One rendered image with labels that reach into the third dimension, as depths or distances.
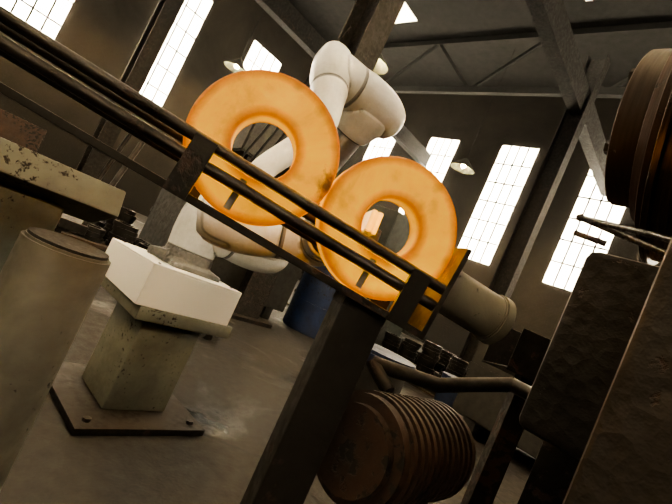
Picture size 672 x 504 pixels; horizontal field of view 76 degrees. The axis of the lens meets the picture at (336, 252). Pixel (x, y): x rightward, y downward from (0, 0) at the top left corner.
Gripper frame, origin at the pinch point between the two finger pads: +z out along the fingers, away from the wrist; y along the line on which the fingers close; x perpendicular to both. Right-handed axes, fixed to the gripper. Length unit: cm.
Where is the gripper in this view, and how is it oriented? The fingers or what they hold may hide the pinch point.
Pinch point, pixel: (366, 224)
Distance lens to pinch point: 57.7
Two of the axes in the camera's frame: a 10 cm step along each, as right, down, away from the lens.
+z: 2.4, -0.4, -9.7
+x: 3.9, -9.1, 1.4
